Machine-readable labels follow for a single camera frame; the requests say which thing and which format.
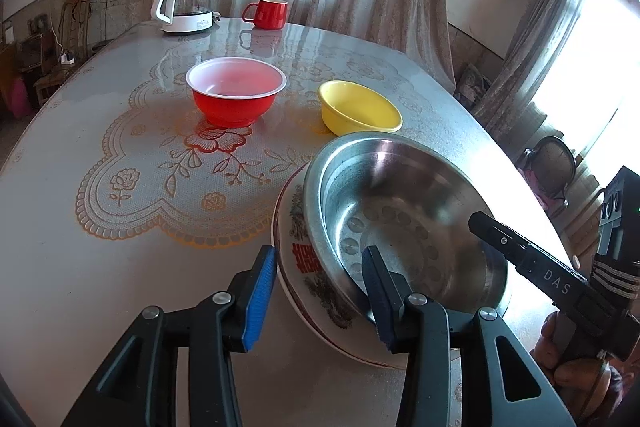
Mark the red enamel mug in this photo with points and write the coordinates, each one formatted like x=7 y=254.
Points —
x=270 y=14

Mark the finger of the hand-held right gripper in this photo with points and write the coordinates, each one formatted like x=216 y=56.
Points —
x=530 y=257

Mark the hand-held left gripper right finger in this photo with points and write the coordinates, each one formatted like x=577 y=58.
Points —
x=380 y=307

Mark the pink plastic container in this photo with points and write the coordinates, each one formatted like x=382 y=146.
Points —
x=16 y=99

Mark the person's right hand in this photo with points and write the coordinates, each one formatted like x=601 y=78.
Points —
x=575 y=372

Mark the white power strip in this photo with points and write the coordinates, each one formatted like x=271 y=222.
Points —
x=67 y=57

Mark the stainless steel bowl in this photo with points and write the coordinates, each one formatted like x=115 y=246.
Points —
x=400 y=187

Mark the yellow plastic bowl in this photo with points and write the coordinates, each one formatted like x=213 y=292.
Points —
x=360 y=107

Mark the red plastic bowl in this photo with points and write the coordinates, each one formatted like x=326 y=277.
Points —
x=235 y=102

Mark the pink rimmed floral plate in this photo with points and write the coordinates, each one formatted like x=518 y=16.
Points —
x=345 y=348

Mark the metal frame chair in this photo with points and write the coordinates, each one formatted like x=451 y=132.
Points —
x=550 y=162

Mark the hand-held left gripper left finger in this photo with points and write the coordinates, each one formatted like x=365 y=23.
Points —
x=260 y=302

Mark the white dragon print plate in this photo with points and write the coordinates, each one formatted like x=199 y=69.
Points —
x=305 y=257

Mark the beige side window curtain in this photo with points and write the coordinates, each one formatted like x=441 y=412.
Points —
x=545 y=32

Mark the gold floral table cover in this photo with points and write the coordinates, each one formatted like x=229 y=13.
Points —
x=100 y=267

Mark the leaning picture frame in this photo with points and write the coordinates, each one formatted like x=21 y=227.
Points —
x=472 y=84

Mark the white glass electric kettle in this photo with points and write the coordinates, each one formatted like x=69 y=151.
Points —
x=187 y=17

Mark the carved wooden chair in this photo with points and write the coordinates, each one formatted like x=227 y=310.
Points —
x=75 y=19

